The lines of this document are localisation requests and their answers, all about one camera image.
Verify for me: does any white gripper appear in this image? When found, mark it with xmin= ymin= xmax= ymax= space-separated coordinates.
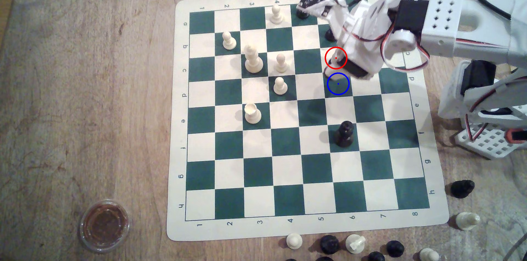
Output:
xmin=324 ymin=0 xmax=401 ymax=81

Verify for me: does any white grid robot base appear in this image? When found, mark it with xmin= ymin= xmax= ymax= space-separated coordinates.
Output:
xmin=455 ymin=123 xmax=527 ymax=160

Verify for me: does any green and white chess mat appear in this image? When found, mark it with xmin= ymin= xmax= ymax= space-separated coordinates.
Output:
xmin=167 ymin=0 xmax=450 ymax=242

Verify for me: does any white pawn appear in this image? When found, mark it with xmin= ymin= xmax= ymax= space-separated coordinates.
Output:
xmin=270 ymin=4 xmax=284 ymax=25
xmin=286 ymin=233 xmax=303 ymax=250
xmin=273 ymin=77 xmax=288 ymax=96
xmin=222 ymin=32 xmax=237 ymax=51
xmin=274 ymin=54 xmax=289 ymax=73

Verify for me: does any black rook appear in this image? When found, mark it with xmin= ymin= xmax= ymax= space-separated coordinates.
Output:
xmin=334 ymin=121 xmax=355 ymax=148

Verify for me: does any tall white bishop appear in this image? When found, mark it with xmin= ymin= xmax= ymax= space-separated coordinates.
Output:
xmin=244 ymin=44 xmax=264 ymax=74

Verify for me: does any white rook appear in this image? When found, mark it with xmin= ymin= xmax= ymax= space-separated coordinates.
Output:
xmin=244 ymin=103 xmax=262 ymax=124

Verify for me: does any black knight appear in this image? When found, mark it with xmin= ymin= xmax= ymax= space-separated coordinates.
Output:
xmin=450 ymin=180 xmax=475 ymax=199

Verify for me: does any orange clamp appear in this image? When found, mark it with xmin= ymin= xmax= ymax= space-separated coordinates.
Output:
xmin=505 ymin=128 xmax=527 ymax=145

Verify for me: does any red white servo wire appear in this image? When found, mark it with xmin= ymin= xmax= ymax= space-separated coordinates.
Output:
xmin=380 ymin=32 xmax=431 ymax=74
xmin=461 ymin=86 xmax=515 ymax=143

